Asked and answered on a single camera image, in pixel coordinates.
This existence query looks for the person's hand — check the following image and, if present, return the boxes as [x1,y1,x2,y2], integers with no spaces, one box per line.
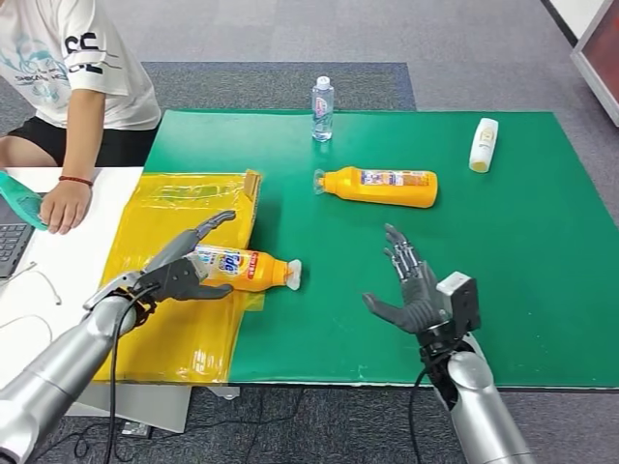
[39,181,94,236]

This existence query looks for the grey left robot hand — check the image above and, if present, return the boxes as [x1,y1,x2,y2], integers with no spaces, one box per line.
[143,210,237,304]

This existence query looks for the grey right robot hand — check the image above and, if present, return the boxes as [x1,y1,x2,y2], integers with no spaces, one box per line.
[362,223,449,336]

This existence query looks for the orange bottle with clear cap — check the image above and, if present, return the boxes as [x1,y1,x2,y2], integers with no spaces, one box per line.
[313,166,439,210]
[187,244,303,295]

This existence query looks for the small white bottle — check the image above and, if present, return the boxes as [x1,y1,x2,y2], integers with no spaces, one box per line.
[468,117,499,174]

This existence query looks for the clear plastic water bottle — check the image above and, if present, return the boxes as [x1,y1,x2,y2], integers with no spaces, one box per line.
[311,75,335,143]

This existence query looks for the green table mat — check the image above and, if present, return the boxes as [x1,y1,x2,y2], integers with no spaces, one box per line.
[143,109,619,390]

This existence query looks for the yellow film covered cardboard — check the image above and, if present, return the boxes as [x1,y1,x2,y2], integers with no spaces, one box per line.
[94,169,267,386]

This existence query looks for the teal green pouch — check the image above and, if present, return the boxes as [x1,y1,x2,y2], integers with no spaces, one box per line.
[0,170,50,232]

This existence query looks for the dark laptop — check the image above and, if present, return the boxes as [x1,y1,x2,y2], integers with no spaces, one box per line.
[0,193,36,280]

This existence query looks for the person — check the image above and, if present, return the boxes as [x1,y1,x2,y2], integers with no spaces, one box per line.
[0,0,162,236]

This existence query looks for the grey power strip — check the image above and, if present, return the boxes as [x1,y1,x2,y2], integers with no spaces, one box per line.
[120,420,154,441]

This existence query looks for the white framed red cabinet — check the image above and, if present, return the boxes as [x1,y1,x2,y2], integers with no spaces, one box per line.
[570,0,619,128]

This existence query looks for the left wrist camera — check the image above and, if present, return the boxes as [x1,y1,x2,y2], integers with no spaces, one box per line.
[133,252,211,306]

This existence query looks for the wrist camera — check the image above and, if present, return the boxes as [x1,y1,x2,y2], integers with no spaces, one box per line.
[133,252,211,306]
[436,271,482,334]

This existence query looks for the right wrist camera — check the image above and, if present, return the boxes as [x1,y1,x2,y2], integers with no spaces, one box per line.
[436,271,482,334]

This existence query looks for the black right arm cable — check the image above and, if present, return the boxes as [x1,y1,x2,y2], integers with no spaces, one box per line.
[408,362,437,464]

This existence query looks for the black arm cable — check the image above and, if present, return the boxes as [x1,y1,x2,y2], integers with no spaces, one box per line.
[103,284,159,464]
[408,362,437,464]

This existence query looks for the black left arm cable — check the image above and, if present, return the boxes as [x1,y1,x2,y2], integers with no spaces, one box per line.
[103,284,159,464]

